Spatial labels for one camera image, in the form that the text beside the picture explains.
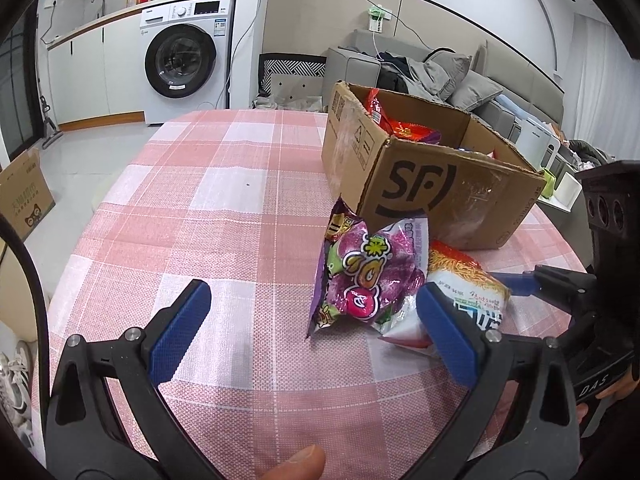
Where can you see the light blue cloth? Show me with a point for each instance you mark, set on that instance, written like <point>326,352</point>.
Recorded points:
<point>506,104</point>

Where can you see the printed cardboard box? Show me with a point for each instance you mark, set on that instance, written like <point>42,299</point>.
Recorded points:
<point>25,195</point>

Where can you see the white electric kettle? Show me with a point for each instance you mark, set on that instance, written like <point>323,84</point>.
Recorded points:
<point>535,140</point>

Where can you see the metal faucet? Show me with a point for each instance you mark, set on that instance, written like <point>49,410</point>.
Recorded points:
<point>99,2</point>

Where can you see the grey floor mop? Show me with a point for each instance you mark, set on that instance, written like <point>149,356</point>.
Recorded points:
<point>50,130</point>

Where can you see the orange noodle snack packet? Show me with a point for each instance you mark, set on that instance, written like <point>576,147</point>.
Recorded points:
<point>465,270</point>

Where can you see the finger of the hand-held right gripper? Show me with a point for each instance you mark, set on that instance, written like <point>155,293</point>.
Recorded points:
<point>515,285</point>

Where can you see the black white patterned box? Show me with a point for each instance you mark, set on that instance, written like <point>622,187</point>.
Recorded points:
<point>290,70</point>

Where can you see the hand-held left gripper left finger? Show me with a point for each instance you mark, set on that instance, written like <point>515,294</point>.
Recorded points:
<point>180,330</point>

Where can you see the grey pillow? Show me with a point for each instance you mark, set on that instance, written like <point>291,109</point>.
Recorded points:
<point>447,75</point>
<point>475,92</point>

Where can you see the dark clothes heap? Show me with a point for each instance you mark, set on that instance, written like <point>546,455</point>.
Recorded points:
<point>587,152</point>

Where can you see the red white snack packet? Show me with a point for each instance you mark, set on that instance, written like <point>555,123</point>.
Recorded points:
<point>379,107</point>

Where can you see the dark jacket pile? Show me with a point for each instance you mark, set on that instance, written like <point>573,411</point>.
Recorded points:
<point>395,72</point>

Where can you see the white washing machine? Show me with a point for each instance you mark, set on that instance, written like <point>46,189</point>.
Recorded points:
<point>185,60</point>

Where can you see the crumpled cloth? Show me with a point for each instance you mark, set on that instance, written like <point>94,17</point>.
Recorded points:
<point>285,102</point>

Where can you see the white counter cabinet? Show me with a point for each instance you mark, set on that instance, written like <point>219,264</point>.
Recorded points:
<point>90,80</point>

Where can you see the white paper roll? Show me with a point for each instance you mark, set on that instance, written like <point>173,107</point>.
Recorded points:
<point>567,192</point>

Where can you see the grey sofa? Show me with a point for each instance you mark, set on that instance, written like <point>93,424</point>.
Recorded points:
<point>350,67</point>

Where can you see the pink plaid tablecloth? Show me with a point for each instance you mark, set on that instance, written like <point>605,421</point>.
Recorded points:
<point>200,185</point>

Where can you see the purple grape candy packet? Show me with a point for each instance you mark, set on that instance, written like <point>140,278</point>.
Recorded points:
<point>360,270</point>

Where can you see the green white power strip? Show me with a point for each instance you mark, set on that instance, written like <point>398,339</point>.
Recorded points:
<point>377,17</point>

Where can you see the person's left hand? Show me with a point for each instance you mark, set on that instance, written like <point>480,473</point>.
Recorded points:
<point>295,462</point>

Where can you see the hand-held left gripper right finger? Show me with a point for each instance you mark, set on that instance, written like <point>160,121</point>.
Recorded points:
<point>445,330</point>

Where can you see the person's right hand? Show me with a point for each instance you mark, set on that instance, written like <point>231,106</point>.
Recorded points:
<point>629,385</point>

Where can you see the white grey sneaker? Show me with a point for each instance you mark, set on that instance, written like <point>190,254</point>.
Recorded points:
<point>15,385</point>

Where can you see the green mug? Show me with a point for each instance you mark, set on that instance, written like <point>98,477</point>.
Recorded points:
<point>550,184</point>

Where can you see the brown cardboard box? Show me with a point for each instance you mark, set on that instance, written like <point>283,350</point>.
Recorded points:
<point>425,195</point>

